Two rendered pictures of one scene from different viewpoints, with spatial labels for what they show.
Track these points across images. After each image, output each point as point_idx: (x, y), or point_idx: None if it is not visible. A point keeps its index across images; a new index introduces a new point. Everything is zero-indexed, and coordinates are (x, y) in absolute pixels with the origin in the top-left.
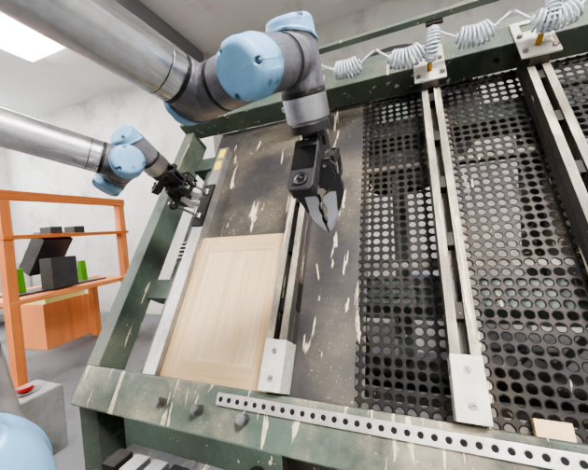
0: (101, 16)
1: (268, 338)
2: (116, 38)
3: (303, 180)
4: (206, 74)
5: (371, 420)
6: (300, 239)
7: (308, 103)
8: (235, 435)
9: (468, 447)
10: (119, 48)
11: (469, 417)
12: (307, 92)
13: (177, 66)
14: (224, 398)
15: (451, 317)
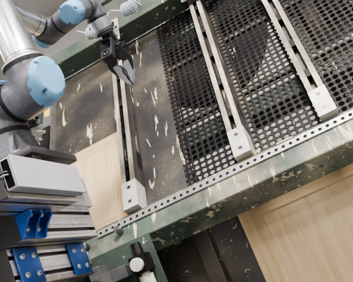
0: (19, 9)
1: (122, 184)
2: (23, 15)
3: (107, 52)
4: (54, 20)
5: (194, 186)
6: (128, 123)
7: (100, 21)
8: (116, 243)
9: (242, 167)
10: (24, 18)
11: (239, 152)
12: (98, 17)
13: (42, 20)
14: (103, 231)
15: (224, 116)
